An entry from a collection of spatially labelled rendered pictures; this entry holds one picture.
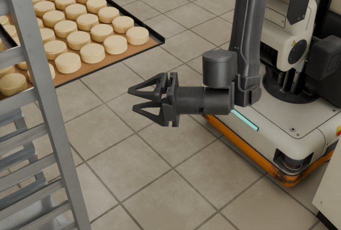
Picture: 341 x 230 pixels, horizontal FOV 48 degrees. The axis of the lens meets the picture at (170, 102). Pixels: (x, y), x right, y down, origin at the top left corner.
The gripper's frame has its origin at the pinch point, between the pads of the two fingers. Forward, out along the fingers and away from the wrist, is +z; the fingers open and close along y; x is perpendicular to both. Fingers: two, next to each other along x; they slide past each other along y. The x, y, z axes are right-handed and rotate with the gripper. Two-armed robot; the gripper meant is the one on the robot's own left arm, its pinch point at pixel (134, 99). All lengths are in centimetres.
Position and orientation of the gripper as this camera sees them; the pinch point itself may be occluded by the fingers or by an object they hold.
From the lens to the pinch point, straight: 79.3
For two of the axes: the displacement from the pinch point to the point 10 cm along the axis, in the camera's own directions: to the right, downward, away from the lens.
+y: 1.1, 6.9, 7.2
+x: 1.3, -7.3, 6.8
